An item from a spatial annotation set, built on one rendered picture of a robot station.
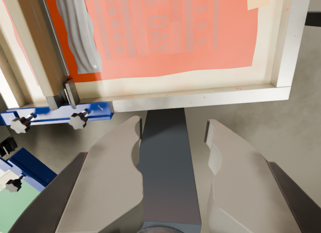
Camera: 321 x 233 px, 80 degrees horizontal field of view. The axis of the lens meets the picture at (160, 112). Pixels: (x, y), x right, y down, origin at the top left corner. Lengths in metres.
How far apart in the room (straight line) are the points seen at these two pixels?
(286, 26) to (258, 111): 1.31
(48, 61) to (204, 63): 0.38
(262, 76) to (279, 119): 1.36
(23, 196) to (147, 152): 0.57
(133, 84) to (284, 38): 0.39
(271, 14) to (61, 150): 1.99
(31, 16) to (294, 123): 1.92
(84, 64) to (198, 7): 0.33
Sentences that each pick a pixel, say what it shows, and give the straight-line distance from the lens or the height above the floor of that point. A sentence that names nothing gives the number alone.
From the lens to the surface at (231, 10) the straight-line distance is 0.54.
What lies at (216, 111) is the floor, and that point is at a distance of 1.71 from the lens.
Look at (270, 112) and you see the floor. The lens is 1.86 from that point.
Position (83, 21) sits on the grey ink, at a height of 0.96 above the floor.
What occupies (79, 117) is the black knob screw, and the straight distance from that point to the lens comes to 0.53.
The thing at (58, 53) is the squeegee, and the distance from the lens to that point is 0.56.
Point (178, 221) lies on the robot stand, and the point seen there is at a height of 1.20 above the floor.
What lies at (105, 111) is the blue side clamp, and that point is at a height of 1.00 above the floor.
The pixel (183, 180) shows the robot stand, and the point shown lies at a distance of 0.59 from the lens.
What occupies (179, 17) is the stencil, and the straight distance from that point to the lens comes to 0.52.
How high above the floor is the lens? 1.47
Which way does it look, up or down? 62 degrees down
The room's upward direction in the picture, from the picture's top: 175 degrees counter-clockwise
